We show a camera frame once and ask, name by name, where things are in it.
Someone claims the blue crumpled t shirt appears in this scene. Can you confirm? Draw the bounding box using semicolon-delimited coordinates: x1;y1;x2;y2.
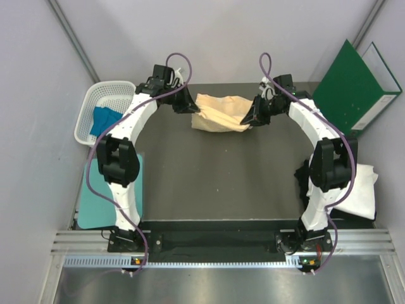
90;107;123;137

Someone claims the peach yellow t shirt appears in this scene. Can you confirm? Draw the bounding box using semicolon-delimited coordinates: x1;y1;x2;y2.
191;93;252;132

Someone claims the black t shirt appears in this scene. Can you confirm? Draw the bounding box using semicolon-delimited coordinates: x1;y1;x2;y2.
294;159;309;209

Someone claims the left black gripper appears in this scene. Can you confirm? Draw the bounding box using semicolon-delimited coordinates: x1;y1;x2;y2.
163;82;199;114

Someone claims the purple cable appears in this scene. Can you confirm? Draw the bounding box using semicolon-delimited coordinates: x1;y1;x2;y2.
85;52;193;275
259;52;355;274

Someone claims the teal cutting board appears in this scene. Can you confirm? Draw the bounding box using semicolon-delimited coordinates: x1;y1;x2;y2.
77;154;144;229

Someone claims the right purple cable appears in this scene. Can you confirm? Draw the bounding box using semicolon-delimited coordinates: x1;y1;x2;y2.
259;52;355;274

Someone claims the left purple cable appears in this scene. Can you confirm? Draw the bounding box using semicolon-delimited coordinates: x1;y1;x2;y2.
85;52;193;275

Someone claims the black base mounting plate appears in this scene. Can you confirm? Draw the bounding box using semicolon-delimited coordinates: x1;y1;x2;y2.
107;220;332;263

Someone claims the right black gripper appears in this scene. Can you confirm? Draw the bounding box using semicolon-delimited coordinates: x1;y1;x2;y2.
241;95;284;128

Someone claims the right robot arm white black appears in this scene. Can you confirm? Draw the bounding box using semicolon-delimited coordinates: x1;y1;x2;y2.
241;74;358;251

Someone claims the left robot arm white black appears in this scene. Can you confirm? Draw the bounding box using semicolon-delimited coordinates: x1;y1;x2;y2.
96;65;199;251

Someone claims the white plastic basket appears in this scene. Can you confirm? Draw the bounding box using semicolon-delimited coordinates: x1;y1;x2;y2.
73;80;135;146

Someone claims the white t shirt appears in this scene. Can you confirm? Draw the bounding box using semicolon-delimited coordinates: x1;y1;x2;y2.
334;164;378;220

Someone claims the aluminium frame rail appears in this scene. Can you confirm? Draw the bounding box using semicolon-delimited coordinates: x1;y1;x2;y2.
51;229;396;271

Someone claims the green ring binder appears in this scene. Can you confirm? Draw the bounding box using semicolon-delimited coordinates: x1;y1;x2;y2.
313;41;402;137

